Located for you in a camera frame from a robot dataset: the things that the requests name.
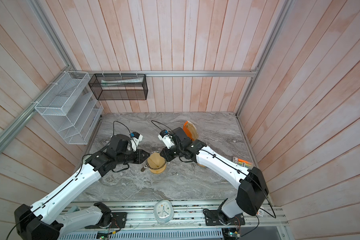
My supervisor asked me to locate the black mesh basket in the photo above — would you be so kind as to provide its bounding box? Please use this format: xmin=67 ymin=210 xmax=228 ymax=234
xmin=89 ymin=73 xmax=149 ymax=101

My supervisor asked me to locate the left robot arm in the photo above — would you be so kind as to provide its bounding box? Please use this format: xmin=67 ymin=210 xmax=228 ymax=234
xmin=14 ymin=132 xmax=150 ymax=240

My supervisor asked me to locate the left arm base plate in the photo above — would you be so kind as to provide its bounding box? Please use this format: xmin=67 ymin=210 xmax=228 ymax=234
xmin=85 ymin=212 xmax=128 ymax=229

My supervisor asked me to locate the coloured marker pack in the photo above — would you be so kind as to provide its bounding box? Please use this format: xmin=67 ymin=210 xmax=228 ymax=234
xmin=233 ymin=157 xmax=253 ymax=169

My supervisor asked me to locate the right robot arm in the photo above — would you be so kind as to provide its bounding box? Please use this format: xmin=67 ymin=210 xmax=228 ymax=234
xmin=158 ymin=128 xmax=269 ymax=224

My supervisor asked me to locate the orange coffee filter box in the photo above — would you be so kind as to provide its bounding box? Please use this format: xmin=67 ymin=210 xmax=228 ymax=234
xmin=183 ymin=121 xmax=199 ymax=141

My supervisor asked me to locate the clear glass carafe wooden handle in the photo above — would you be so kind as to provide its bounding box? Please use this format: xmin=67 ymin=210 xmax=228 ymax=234
xmin=141 ymin=165 xmax=148 ymax=172

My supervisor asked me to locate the white analog clock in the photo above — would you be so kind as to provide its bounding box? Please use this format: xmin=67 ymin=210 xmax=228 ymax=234
xmin=154 ymin=200 xmax=175 ymax=224

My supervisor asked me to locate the white wire mesh shelf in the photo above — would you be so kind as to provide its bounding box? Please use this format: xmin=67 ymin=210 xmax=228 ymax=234
xmin=35 ymin=72 xmax=104 ymax=145

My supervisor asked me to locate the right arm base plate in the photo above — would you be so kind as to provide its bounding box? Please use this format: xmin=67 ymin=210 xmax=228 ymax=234
xmin=203 ymin=209 xmax=246 ymax=226

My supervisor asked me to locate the brown paper coffee filter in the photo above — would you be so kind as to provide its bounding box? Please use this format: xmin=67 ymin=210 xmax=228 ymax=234
xmin=146 ymin=152 xmax=166 ymax=170

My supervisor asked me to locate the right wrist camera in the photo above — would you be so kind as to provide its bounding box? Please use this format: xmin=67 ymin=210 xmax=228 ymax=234
xmin=158 ymin=130 xmax=175 ymax=149

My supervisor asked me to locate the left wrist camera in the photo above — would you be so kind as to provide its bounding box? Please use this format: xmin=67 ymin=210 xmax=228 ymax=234
xmin=128 ymin=132 xmax=143 ymax=152

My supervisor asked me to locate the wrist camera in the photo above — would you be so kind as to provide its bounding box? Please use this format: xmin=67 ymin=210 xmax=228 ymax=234
xmin=158 ymin=130 xmax=175 ymax=149
xmin=128 ymin=132 xmax=143 ymax=152

